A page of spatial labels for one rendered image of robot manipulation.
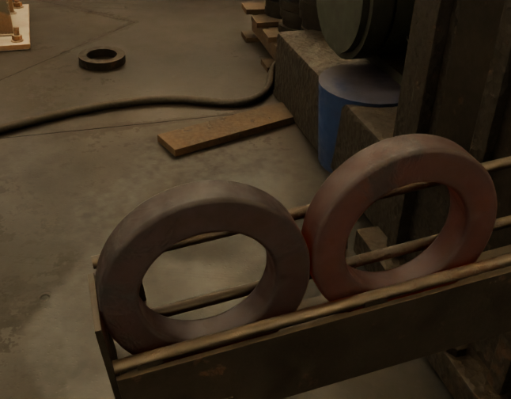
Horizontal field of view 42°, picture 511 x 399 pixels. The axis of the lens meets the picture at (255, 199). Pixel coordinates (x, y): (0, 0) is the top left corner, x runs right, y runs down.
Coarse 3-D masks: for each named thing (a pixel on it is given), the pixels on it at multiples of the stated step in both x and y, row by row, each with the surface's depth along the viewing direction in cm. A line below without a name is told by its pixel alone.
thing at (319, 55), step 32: (320, 0) 200; (352, 0) 179; (384, 0) 172; (288, 32) 229; (320, 32) 230; (352, 32) 181; (384, 32) 178; (288, 64) 223; (320, 64) 205; (384, 64) 199; (288, 96) 227; (352, 128) 179; (384, 128) 169
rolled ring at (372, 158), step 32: (352, 160) 56; (384, 160) 54; (416, 160) 55; (448, 160) 56; (320, 192) 57; (352, 192) 55; (384, 192) 56; (480, 192) 59; (320, 224) 56; (352, 224) 57; (448, 224) 64; (480, 224) 61; (320, 256) 58; (416, 256) 66; (448, 256) 63; (320, 288) 60; (352, 288) 61
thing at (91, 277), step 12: (96, 288) 56; (96, 300) 55; (96, 312) 54; (96, 324) 53; (96, 336) 52; (108, 336) 58; (108, 348) 55; (108, 360) 54; (108, 372) 55; (120, 396) 57
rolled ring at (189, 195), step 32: (160, 192) 53; (192, 192) 52; (224, 192) 52; (256, 192) 54; (128, 224) 52; (160, 224) 51; (192, 224) 52; (224, 224) 53; (256, 224) 54; (288, 224) 55; (128, 256) 52; (288, 256) 57; (128, 288) 53; (256, 288) 61; (288, 288) 59; (128, 320) 55; (160, 320) 59; (192, 320) 62; (224, 320) 61; (256, 320) 60
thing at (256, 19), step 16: (272, 0) 273; (288, 0) 252; (304, 0) 230; (256, 16) 278; (272, 16) 277; (288, 16) 253; (304, 16) 233; (256, 32) 292; (272, 32) 261; (272, 48) 270
